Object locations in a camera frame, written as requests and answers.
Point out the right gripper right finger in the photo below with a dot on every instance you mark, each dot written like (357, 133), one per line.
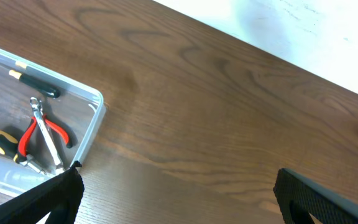
(302, 200)

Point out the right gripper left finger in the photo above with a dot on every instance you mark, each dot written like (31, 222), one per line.
(58, 197)

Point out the red handled pliers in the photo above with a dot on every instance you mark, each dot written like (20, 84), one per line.
(32, 133)

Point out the stubby yellow black screwdriver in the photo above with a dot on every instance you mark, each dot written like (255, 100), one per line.
(9, 146)

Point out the silver metal wrench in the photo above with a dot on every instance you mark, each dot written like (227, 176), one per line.
(36, 108)

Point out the thin yellow black screwdriver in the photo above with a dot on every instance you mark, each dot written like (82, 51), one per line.
(43, 87)

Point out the clear plastic container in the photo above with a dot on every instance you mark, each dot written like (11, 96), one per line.
(79, 110)

